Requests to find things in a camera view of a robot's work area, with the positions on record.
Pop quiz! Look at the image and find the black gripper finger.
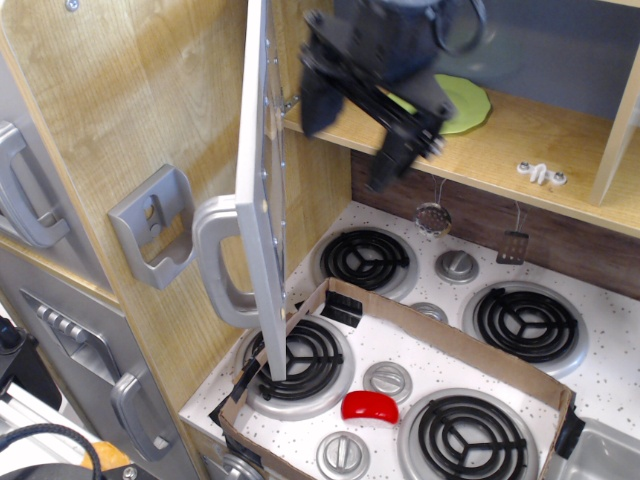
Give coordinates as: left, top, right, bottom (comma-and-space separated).
301, 67, 343, 137
368, 126, 445, 192

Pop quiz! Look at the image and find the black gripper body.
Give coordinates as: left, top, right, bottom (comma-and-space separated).
300, 1, 457, 134

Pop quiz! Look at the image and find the grey toy microwave door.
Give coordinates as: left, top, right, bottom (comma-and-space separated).
192, 1, 287, 381

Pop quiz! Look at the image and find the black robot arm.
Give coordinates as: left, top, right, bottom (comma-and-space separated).
300, 1, 486, 192

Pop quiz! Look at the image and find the green toy plate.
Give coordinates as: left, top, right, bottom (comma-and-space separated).
387, 73, 494, 136

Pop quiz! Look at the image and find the hanging toy strainer spoon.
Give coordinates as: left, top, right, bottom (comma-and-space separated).
414, 176, 452, 238

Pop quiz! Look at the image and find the back left stove burner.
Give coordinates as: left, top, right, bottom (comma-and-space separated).
310, 227, 419, 301

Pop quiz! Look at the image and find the stove burner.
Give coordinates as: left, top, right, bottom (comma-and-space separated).
310, 227, 419, 301
246, 316, 356, 421
461, 281, 589, 379
396, 388, 540, 480

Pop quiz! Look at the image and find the grey back stove knob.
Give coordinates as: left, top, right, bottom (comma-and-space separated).
435, 250, 479, 284

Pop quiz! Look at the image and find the grey stove knob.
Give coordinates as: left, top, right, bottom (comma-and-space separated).
316, 431, 371, 480
435, 250, 479, 284
363, 361, 413, 404

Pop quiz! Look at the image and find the white plastic door latch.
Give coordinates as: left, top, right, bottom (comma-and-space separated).
516, 161, 568, 186

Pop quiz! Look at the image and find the hanging toy spatula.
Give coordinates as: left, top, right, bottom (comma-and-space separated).
496, 202, 529, 265

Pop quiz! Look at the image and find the small grey middle knob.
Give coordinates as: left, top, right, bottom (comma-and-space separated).
411, 302, 449, 325

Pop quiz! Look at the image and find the back right stove burner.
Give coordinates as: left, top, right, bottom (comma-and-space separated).
461, 281, 589, 379

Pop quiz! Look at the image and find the front left stove burner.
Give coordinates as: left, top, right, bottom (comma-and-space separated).
246, 316, 356, 421

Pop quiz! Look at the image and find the grey centre stove knob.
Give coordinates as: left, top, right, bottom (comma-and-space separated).
363, 361, 413, 404

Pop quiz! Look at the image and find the red toy food piece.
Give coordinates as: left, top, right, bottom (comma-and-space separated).
341, 390, 400, 425

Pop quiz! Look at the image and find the front right stove burner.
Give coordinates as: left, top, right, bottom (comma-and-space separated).
396, 388, 540, 480

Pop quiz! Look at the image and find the grey front stove knob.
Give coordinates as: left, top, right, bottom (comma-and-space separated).
316, 431, 371, 480

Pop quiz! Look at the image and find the grey ice dispenser panel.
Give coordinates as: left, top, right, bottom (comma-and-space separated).
20, 289, 121, 385

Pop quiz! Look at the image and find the brown cardboard tray border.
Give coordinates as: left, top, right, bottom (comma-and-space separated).
207, 279, 585, 479

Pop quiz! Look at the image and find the grey oven knob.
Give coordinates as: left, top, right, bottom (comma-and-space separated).
223, 454, 263, 480

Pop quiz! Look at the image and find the steel toy sink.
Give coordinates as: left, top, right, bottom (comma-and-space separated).
542, 419, 639, 480

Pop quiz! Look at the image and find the grey wall phone holder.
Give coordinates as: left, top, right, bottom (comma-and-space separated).
108, 164, 195, 290

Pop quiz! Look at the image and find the upper grey fridge handle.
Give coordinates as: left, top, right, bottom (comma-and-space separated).
1, 121, 70, 248

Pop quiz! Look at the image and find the grey fridge handle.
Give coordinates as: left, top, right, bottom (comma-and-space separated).
110, 372, 170, 462
1, 121, 70, 248

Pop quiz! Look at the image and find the lower grey fridge handle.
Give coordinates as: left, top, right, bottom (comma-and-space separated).
110, 372, 170, 462

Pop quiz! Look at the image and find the black braided cable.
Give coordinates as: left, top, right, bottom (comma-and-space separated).
0, 422, 104, 480

